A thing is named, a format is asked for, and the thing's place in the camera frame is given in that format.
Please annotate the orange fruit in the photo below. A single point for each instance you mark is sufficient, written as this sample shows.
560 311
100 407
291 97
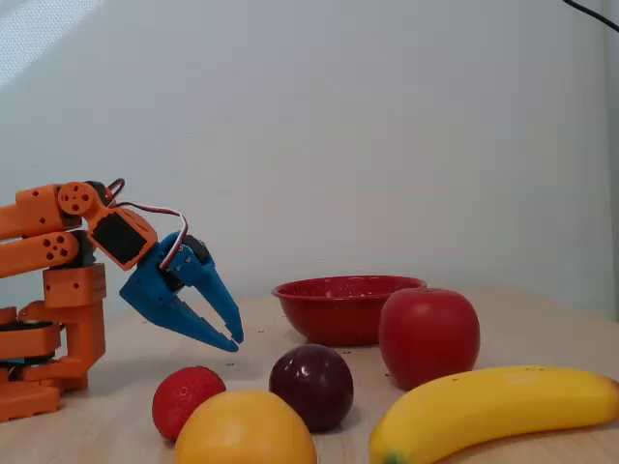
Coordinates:
244 430

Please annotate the red speckled bowl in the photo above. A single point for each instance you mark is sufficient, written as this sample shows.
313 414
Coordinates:
329 314

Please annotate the yellow banana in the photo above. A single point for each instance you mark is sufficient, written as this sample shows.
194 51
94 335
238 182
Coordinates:
483 406

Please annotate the red apple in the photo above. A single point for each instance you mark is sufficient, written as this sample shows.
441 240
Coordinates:
428 338

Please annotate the red strawberry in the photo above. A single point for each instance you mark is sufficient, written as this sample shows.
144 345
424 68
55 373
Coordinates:
186 396

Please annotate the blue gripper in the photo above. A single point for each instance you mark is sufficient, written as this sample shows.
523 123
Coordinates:
156 285

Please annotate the orange robot base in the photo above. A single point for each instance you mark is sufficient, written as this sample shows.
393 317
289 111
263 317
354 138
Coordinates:
82 338

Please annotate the dark purple plum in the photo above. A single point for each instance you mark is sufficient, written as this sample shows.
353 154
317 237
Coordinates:
312 386

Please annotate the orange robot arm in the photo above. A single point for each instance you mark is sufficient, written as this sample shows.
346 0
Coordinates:
34 246

